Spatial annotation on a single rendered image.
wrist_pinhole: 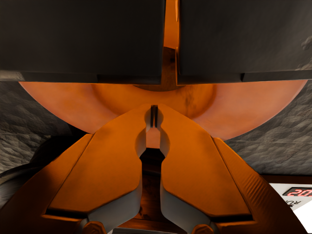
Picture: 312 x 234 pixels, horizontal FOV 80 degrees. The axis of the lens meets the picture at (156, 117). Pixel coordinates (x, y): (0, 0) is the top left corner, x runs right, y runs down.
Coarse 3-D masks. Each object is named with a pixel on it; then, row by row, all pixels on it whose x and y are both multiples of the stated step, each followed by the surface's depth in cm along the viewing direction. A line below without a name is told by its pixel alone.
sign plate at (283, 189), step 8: (264, 176) 41; (272, 176) 41; (280, 176) 41; (288, 176) 41; (296, 176) 41; (304, 176) 41; (272, 184) 41; (280, 184) 40; (288, 184) 40; (296, 184) 40; (304, 184) 40; (280, 192) 43; (288, 192) 43; (296, 192) 43; (304, 192) 42; (288, 200) 47; (296, 200) 47; (304, 200) 47; (296, 208) 51
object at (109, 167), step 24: (120, 120) 10; (144, 120) 11; (96, 144) 8; (120, 144) 8; (144, 144) 10; (96, 168) 7; (120, 168) 7; (72, 192) 6; (96, 192) 6; (120, 192) 6; (96, 216) 6; (120, 216) 7
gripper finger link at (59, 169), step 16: (80, 144) 8; (64, 160) 7; (32, 176) 7; (48, 176) 7; (64, 176) 7; (16, 192) 6; (32, 192) 6; (48, 192) 6; (16, 208) 6; (32, 208) 6; (0, 224) 5; (16, 224) 5; (32, 224) 5; (48, 224) 5; (64, 224) 5; (80, 224) 5
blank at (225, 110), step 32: (32, 96) 11; (64, 96) 11; (96, 96) 11; (128, 96) 14; (160, 96) 15; (192, 96) 13; (224, 96) 10; (256, 96) 10; (288, 96) 10; (96, 128) 14; (224, 128) 13
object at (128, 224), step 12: (12, 180) 25; (24, 180) 24; (144, 180) 23; (156, 180) 24; (0, 192) 25; (12, 192) 23; (144, 192) 22; (156, 192) 23; (0, 204) 23; (144, 204) 21; (156, 204) 22; (144, 216) 20; (156, 216) 21; (120, 228) 18; (132, 228) 18; (144, 228) 19; (156, 228) 19; (168, 228) 20; (180, 228) 20
